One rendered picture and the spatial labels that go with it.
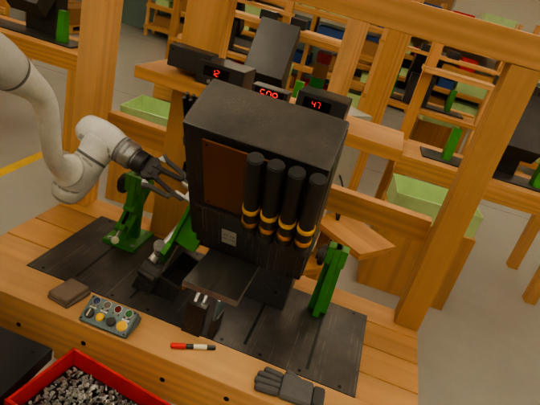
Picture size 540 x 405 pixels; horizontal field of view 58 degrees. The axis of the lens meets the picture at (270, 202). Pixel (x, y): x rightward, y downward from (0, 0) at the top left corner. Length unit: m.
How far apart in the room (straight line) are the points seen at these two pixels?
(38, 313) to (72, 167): 0.44
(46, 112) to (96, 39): 0.59
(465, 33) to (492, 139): 0.33
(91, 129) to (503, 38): 1.26
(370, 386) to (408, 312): 0.39
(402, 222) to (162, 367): 0.96
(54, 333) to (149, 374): 0.31
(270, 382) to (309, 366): 0.17
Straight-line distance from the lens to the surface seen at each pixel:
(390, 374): 1.69
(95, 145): 1.62
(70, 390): 1.38
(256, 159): 1.05
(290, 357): 1.55
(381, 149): 1.52
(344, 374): 1.58
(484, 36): 1.60
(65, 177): 1.58
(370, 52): 8.29
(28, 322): 1.65
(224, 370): 1.45
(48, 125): 1.42
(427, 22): 1.59
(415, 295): 1.85
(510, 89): 1.63
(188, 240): 1.51
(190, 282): 1.34
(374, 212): 1.81
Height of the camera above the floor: 1.91
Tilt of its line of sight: 25 degrees down
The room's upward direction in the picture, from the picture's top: 16 degrees clockwise
